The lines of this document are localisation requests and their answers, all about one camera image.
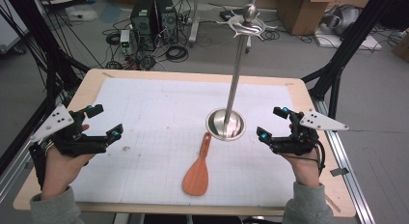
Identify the aluminium rail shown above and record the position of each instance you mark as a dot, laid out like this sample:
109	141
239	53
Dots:
13	179
357	191

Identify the white grid mat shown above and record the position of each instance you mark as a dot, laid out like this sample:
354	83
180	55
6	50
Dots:
160	105

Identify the grey metal stand leg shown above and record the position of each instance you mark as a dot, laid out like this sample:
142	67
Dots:
194	27

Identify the open cardboard box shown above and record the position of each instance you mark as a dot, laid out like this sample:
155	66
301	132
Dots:
299	14

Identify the black computer tower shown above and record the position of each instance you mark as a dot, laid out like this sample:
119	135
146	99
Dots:
168	21
143	21

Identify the person's left hand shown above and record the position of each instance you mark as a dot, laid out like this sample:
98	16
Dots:
59	172

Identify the wooden rice spatula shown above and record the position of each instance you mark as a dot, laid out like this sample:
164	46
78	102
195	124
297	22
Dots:
196	179

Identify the black frame strut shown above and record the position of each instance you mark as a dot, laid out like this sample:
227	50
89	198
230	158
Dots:
350	40
41	40

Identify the white foam board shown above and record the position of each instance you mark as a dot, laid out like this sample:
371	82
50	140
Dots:
363	43

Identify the small grey power supply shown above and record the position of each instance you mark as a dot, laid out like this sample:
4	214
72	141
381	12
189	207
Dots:
125	40

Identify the white cart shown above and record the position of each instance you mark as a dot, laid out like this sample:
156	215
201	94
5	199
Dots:
9	31

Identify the person's right hand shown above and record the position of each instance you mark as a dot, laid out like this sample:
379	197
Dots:
305	171

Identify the small cardboard box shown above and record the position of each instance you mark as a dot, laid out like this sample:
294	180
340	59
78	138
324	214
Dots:
402	48

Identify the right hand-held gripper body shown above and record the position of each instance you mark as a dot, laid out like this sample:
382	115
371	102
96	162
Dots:
299	143

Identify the dark tape piece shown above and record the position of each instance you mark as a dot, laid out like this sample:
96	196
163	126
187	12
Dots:
339	172

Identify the grey plastic appliance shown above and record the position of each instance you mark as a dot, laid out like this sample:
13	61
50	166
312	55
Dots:
344	19

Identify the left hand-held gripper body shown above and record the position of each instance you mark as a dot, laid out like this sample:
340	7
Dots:
58	121

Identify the metal utensil stand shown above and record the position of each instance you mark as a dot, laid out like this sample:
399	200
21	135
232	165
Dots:
236	72

